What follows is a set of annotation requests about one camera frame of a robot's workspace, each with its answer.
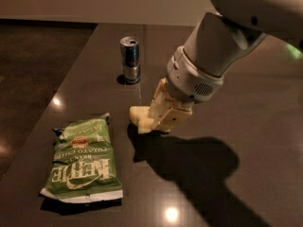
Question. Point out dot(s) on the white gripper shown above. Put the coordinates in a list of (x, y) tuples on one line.
[(188, 80)]

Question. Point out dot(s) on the yellow sponge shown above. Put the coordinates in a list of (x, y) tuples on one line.
[(144, 117)]

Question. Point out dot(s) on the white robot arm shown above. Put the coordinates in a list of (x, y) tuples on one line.
[(237, 28)]

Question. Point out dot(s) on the green jalapeno chip bag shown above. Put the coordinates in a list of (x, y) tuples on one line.
[(84, 168)]

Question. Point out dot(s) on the silver drink can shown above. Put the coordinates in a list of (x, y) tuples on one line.
[(129, 47)]

